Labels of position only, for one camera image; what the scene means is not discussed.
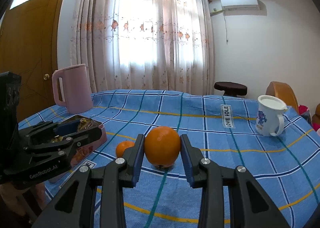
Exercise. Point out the large orange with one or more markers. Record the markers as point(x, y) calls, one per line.
point(162, 148)

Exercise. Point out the orange chair back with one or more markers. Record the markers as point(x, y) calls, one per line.
point(282, 91)

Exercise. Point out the person's left hand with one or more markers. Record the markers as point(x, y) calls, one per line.
point(8, 200)

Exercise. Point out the dark round stool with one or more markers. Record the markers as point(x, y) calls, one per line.
point(230, 87)

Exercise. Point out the printed tin box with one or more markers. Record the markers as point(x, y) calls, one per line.
point(100, 141)

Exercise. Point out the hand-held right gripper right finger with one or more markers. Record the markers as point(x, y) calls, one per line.
point(187, 160)

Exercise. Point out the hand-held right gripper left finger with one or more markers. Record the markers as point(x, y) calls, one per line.
point(138, 160)

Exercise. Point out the small orange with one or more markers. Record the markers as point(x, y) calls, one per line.
point(123, 150)

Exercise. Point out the wooden door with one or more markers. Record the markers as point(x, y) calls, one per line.
point(25, 43)

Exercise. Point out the white printed mug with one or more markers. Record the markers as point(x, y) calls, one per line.
point(270, 115)

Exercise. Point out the white air conditioner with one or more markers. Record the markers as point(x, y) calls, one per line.
point(240, 2)

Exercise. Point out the blue plaid tablecloth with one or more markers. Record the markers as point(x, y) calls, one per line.
point(225, 148)

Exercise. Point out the pink electric kettle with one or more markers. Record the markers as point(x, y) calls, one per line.
point(75, 90)

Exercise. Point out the sheer floral curtain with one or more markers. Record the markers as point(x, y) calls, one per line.
point(150, 30)

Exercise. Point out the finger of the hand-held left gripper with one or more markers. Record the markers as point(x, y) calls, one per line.
point(70, 126)
point(87, 136)

